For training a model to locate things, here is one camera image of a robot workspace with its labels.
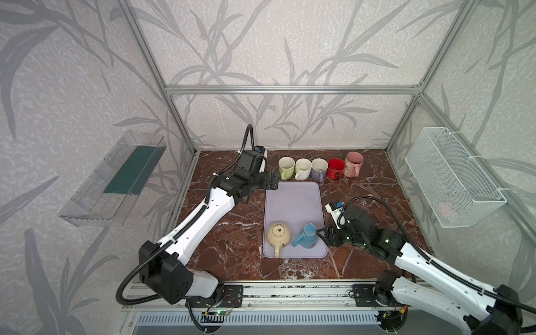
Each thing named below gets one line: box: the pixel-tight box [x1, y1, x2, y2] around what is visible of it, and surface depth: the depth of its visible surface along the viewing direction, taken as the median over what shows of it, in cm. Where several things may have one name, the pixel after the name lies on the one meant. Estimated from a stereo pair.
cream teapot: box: [266, 222, 292, 259], surface depth 82 cm
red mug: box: [326, 157, 346, 181], surface depth 107 cm
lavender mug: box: [310, 157, 329, 183], surface depth 107 cm
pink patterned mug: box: [343, 151, 365, 178], surface depth 105 cm
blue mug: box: [291, 222, 318, 250], surface depth 82 cm
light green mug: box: [277, 156, 296, 181], surface depth 104 cm
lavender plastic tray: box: [262, 181, 328, 259], surface depth 97 cm
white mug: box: [294, 157, 312, 181], surface depth 104 cm
